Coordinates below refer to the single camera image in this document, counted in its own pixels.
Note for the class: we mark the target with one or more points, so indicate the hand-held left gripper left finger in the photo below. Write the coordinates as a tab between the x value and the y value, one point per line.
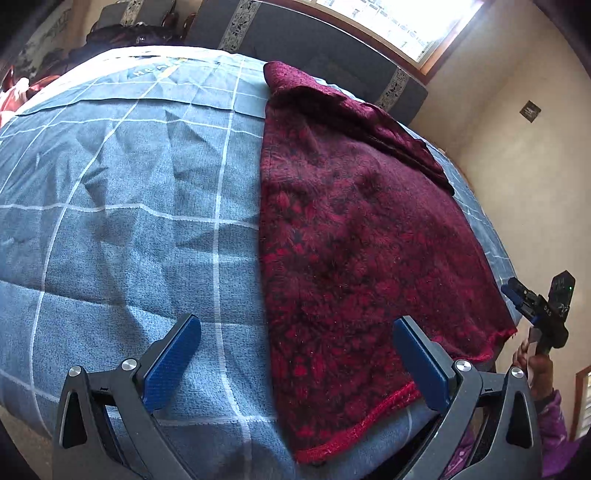
173	364

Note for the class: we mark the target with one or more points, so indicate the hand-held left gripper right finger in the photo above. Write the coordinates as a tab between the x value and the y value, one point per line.
420	360

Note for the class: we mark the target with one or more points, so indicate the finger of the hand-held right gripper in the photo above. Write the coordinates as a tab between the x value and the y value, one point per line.
531	314
516	290

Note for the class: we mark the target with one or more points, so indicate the dark red patterned knit garment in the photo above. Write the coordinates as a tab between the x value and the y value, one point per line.
360	240

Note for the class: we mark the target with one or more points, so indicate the person's right forearm purple sleeve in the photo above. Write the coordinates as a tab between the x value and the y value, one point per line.
554	429

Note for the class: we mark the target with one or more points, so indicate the person's right hand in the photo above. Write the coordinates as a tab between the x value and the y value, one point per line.
538	369

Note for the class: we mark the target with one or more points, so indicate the blue checked blanket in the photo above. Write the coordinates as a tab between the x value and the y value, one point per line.
129	207

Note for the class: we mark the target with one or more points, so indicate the wooden framed window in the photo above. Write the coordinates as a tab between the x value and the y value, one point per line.
397	23

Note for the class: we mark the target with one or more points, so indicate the red white striped cloth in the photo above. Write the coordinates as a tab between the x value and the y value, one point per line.
14	99

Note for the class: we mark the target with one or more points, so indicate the dark grey patterned headboard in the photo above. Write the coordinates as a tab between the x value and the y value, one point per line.
286	37

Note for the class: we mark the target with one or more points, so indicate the ink painted folding screen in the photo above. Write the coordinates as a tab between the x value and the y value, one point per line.
41	37

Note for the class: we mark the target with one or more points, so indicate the dark grey patterned cushion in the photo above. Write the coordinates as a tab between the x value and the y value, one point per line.
134	11

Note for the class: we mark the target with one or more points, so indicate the wooden door frame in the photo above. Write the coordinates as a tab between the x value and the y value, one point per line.
582	401

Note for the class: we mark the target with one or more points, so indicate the dark wall switch plate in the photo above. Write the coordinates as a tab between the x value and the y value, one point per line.
530	110

